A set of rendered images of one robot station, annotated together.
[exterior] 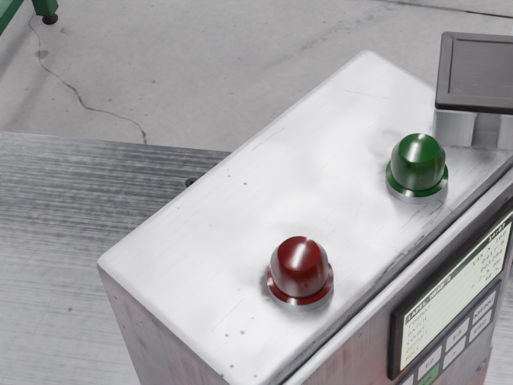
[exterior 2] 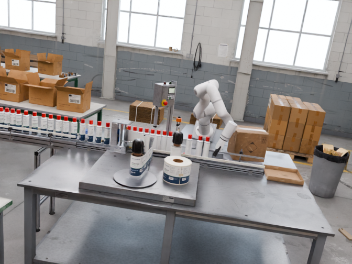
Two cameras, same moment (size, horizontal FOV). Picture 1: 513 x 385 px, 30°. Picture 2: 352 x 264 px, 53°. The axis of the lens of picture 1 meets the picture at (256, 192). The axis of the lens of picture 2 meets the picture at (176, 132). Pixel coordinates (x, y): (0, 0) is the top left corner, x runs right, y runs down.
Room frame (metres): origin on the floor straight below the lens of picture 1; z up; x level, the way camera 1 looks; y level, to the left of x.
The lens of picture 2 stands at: (-2.74, 0.48, 1.98)
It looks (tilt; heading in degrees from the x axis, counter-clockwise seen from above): 17 degrees down; 348
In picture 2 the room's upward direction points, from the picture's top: 7 degrees clockwise
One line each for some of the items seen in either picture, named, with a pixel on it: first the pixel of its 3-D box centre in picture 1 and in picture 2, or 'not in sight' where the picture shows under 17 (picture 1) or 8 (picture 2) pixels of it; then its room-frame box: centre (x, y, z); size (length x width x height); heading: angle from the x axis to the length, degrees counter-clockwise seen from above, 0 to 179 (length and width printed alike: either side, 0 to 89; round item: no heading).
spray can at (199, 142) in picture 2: not in sight; (199, 147); (0.06, -0.35, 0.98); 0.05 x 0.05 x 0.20
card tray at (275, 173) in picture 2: not in sight; (282, 174); (-0.15, -1.06, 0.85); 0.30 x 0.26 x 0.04; 74
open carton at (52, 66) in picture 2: not in sight; (48, 64); (4.33, 1.53, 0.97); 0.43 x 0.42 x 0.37; 154
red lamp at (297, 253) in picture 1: (299, 266); not in sight; (0.21, -0.01, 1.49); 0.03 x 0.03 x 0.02
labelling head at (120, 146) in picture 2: not in sight; (120, 135); (0.16, 0.33, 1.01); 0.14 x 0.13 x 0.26; 74
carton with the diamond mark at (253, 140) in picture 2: not in sight; (247, 143); (0.25, -0.86, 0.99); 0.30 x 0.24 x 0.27; 85
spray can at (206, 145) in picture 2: not in sight; (206, 148); (0.05, -0.41, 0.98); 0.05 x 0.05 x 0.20
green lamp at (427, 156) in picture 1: (417, 163); not in sight; (0.25, -0.07, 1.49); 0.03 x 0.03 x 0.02
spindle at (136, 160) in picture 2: not in sight; (136, 158); (-0.39, 0.23, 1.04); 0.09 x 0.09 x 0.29
